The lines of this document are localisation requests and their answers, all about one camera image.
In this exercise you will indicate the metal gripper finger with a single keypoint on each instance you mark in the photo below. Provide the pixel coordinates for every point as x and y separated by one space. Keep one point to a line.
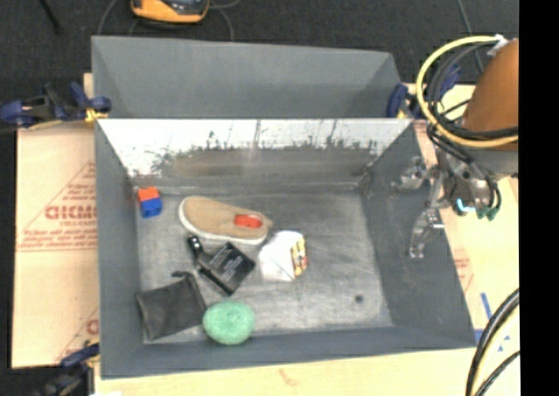
423 232
412 176

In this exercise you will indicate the grey metal bin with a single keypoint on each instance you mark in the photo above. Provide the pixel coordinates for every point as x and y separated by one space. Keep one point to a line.
305 298

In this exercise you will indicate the white box yellow red print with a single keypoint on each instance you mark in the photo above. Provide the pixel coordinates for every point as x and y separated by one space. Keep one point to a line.
279 259

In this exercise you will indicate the black flat box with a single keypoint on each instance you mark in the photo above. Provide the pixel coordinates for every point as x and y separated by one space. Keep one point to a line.
227 267

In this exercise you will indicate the tan slip-on shoe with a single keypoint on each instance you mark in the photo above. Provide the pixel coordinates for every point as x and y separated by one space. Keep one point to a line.
214 219

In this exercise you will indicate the green round sponge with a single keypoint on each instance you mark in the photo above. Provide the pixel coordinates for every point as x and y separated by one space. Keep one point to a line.
229 323

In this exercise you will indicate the small black clip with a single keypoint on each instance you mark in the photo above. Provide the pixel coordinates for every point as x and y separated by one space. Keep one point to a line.
195 245

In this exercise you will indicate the black cloth pouch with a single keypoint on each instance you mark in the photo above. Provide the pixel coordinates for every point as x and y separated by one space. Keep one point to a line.
170 307

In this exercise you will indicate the orange and blue block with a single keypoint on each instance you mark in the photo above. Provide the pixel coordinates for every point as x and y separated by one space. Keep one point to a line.
150 203

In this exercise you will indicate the brown cardboard board red print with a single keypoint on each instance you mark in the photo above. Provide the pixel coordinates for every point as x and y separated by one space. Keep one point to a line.
52 254

